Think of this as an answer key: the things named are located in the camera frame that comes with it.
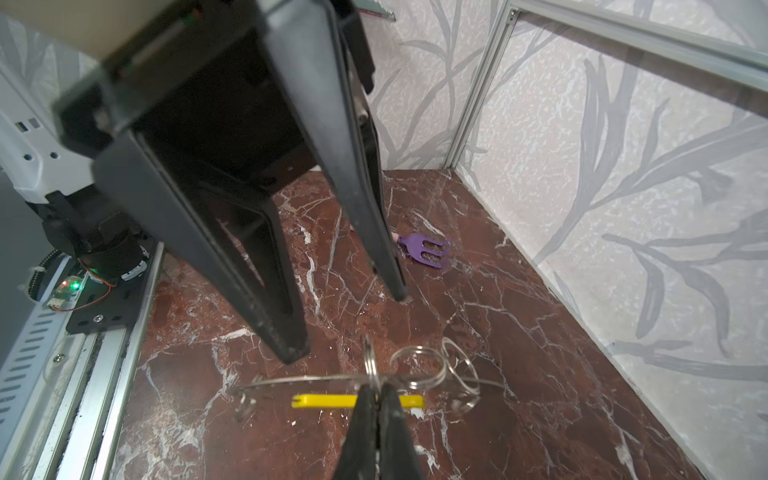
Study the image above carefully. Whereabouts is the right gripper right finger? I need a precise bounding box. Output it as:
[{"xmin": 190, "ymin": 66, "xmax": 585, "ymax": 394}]
[{"xmin": 257, "ymin": 1, "xmax": 408, "ymax": 301}]

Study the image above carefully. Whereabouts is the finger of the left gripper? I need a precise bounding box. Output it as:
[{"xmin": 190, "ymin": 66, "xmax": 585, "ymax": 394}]
[
  {"xmin": 378, "ymin": 383, "xmax": 424, "ymax": 480},
  {"xmin": 332, "ymin": 385, "xmax": 378, "ymax": 480}
]

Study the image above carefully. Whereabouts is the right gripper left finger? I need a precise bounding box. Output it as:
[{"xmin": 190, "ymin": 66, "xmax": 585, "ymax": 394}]
[{"xmin": 93, "ymin": 131, "xmax": 310, "ymax": 364}]

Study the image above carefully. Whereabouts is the keyring strap with yellow tag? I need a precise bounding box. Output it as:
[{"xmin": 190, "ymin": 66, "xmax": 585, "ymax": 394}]
[{"xmin": 227, "ymin": 335, "xmax": 511, "ymax": 421}]

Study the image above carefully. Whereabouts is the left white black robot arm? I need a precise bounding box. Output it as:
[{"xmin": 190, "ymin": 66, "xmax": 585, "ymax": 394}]
[{"xmin": 1, "ymin": 69, "xmax": 316, "ymax": 479}]

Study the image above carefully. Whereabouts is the purple toy rake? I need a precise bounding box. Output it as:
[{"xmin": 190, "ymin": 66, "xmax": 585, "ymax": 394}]
[{"xmin": 391, "ymin": 232, "xmax": 450, "ymax": 269}]

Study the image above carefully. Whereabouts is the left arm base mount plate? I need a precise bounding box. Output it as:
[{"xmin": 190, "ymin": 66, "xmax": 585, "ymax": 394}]
[{"xmin": 65, "ymin": 237, "xmax": 157, "ymax": 335}]

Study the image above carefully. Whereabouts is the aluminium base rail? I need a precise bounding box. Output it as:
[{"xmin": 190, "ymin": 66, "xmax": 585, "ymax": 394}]
[{"xmin": 1, "ymin": 242, "xmax": 165, "ymax": 479}]

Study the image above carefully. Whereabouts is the aluminium frame crossbar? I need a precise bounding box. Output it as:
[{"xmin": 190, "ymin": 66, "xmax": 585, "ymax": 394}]
[{"xmin": 511, "ymin": 1, "xmax": 767, "ymax": 92}]

